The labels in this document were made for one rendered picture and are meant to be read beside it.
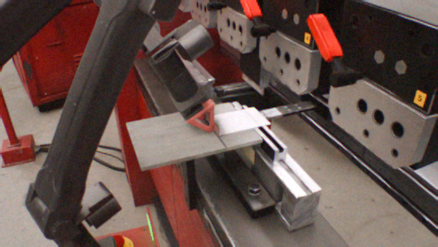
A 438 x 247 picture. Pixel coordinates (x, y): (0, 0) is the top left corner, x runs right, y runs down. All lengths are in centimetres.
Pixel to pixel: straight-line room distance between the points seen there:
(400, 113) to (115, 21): 33
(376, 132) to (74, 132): 37
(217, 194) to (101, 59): 47
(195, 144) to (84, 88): 34
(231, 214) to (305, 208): 16
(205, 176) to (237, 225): 17
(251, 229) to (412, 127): 43
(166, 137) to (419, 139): 52
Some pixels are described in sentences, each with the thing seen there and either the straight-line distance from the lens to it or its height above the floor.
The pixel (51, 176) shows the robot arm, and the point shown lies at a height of 112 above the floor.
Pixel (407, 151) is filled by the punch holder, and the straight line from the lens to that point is 40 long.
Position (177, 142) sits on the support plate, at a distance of 73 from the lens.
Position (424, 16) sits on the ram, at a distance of 37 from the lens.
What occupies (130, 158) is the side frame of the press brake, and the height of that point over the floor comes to 35.
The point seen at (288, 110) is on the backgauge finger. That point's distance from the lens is 85.
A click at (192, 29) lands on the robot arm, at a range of 69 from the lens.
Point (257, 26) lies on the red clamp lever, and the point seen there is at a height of 126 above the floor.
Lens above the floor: 141
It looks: 31 degrees down
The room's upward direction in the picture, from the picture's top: straight up
